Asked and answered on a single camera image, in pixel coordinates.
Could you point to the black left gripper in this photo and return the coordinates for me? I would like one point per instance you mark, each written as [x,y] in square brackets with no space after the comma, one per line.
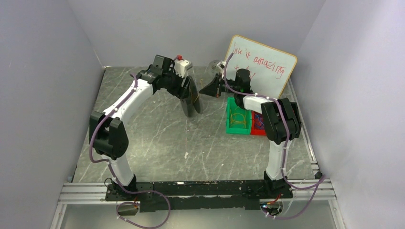
[182,90]

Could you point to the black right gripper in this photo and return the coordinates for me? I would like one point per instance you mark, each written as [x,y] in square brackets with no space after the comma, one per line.
[219,86]

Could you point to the dark grey perforated spool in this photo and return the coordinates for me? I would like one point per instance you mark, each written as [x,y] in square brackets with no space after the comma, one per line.
[190,100]

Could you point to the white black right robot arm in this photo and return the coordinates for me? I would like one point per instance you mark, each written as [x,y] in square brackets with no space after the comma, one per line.
[281,124]

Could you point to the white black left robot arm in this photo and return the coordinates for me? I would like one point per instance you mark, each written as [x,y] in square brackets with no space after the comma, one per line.
[107,129]

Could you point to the green plastic bin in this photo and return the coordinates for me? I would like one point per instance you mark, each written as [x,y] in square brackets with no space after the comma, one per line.
[239,121]

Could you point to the red plastic bin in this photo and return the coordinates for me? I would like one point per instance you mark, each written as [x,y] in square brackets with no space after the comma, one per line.
[257,127]

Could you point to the yellow framed whiteboard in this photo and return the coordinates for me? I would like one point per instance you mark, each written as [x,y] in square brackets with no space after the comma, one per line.
[270,68]

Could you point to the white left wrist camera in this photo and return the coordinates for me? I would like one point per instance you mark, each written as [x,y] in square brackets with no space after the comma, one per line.
[183,67]

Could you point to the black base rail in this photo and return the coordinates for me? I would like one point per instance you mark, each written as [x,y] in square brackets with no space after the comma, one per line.
[187,195]

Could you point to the aluminium frame rail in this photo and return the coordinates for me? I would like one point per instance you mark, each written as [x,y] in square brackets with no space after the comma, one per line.
[83,194]

